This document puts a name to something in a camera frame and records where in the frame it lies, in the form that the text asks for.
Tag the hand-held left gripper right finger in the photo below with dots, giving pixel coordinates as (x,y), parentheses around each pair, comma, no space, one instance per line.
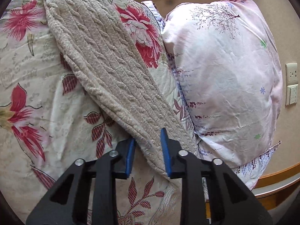
(165,152)

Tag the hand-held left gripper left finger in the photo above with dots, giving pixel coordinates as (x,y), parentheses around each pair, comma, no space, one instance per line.
(130,157)

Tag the beige knitted blanket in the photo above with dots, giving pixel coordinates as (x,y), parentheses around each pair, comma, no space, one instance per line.
(112,70)

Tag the pink floral print pillow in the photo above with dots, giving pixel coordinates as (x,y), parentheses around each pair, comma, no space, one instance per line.
(225,84)
(255,166)

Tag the floral print bed sheet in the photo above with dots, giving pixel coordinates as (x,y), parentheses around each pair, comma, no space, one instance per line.
(46,103)

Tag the wooden bed headboard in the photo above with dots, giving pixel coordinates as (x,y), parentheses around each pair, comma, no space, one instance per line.
(276,189)

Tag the beige wall switch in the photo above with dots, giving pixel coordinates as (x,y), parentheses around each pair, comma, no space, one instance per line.
(292,94)

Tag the beige wall socket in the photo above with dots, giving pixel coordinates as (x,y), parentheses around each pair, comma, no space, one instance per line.
(292,73)

